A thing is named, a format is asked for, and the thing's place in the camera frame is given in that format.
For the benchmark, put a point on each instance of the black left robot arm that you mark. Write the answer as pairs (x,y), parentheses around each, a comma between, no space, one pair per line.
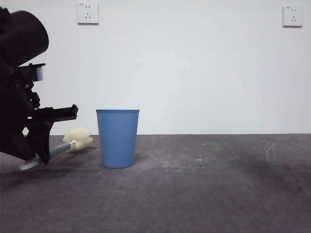
(22,41)

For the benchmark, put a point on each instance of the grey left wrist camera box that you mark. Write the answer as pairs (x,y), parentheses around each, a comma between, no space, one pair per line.
(39,74)

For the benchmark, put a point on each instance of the blue ribbed plastic cup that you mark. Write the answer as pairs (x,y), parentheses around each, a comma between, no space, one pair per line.
(117,140)

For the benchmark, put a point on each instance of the white wall power socket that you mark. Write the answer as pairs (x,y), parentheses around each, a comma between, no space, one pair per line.
(293,16)
(88,13)

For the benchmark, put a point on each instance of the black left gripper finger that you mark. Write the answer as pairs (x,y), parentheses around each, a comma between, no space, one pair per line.
(17,149)
(43,140)

